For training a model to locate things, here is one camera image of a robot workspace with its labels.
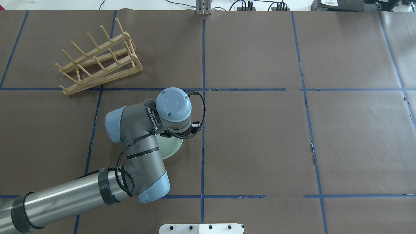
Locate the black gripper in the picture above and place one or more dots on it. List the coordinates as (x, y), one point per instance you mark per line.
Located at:
(180, 135)

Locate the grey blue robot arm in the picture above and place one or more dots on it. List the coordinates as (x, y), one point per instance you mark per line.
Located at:
(139, 169)

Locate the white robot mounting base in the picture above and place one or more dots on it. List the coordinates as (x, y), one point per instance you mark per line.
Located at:
(203, 228)

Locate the aluminium frame post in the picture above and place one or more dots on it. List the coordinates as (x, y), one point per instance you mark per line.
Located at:
(203, 7)

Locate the wooden dish rack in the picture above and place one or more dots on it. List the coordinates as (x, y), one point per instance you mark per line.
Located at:
(112, 60)

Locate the light green round plate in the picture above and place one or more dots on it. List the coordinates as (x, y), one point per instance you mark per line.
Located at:
(168, 146)

